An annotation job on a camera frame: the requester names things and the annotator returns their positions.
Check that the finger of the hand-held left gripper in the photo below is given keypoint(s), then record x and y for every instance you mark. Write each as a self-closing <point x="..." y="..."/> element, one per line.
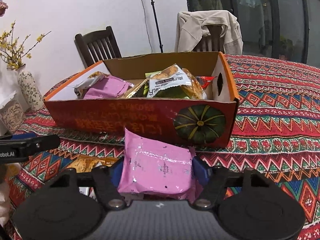
<point x="20" y="136"/>
<point x="42" y="143"/>

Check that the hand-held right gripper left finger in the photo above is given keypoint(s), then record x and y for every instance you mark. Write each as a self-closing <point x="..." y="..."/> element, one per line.
<point x="115" y="173"/>

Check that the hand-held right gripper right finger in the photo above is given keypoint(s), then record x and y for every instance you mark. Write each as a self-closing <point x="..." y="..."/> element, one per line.
<point x="203" y="172"/>

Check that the pink snack packet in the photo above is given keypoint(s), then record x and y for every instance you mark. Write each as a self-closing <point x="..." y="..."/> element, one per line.
<point x="107" y="88"/>
<point x="155" y="170"/>

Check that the red cardboard box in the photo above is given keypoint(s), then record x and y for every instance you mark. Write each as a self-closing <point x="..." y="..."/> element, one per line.
<point x="100" y="116"/>

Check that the white gold cracker packet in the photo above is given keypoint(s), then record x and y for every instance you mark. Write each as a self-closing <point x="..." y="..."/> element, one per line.
<point x="170" y="80"/>
<point x="92" y="163"/>
<point x="193" y="90"/>
<point x="135" y="91"/>
<point x="86" y="82"/>

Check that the red blue snack bag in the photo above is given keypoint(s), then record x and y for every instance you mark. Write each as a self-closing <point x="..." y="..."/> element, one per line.
<point x="206" y="80"/>

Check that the clear jar of seeds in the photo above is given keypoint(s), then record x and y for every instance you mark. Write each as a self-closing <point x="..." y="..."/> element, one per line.
<point x="13" y="115"/>

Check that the pale pink vase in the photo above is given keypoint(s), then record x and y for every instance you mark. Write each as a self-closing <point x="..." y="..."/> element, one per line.
<point x="3" y="200"/>

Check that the floral ceramic vase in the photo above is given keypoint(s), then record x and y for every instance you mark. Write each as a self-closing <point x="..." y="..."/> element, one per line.
<point x="28" y="90"/>

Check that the yellow flower branches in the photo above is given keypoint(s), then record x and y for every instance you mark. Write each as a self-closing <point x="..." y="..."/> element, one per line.
<point x="12" y="52"/>

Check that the dark wooden chair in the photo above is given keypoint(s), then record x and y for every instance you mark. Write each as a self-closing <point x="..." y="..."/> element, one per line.
<point x="212" y="40"/>
<point x="100" y="47"/>

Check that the beige jacket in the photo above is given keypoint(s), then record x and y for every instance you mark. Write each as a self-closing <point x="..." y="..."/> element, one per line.
<point x="187" y="30"/>

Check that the studio light on stand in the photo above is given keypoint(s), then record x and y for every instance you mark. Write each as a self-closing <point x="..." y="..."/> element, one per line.
<point x="156" y="25"/>

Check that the black framed glass door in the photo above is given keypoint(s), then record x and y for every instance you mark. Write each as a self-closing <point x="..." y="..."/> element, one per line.
<point x="272" y="30"/>

